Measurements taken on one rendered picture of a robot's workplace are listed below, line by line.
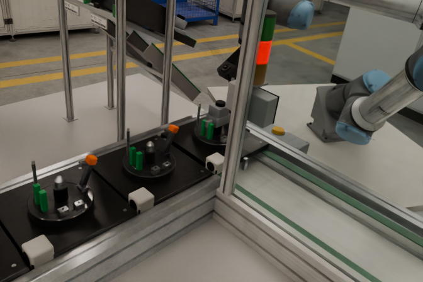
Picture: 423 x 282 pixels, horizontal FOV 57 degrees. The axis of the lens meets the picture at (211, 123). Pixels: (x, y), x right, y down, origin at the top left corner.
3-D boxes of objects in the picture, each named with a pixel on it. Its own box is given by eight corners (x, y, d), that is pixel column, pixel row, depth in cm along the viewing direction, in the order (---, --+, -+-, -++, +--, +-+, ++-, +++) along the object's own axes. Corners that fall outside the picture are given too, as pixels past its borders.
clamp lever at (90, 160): (84, 183, 92) (93, 154, 91) (88, 187, 91) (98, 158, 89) (70, 184, 89) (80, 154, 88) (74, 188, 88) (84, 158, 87)
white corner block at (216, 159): (215, 163, 113) (216, 151, 111) (226, 170, 111) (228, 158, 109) (203, 169, 110) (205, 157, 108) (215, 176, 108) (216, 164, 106)
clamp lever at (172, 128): (165, 149, 108) (174, 124, 107) (170, 152, 107) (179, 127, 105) (155, 149, 105) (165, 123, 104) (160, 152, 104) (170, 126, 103)
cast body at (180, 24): (178, 37, 133) (187, 18, 132) (183, 40, 130) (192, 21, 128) (157, 27, 128) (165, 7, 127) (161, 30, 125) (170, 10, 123)
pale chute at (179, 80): (174, 87, 147) (181, 78, 147) (192, 101, 138) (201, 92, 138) (124, 39, 127) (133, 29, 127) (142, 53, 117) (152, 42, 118)
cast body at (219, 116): (219, 116, 122) (222, 96, 119) (230, 122, 120) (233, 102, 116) (200, 124, 117) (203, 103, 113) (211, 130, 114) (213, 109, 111)
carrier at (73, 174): (83, 168, 105) (80, 127, 98) (137, 218, 91) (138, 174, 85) (-15, 206, 89) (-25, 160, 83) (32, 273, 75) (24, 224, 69)
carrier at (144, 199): (157, 140, 121) (158, 103, 114) (211, 178, 107) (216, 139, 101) (84, 167, 105) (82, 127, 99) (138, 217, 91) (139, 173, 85)
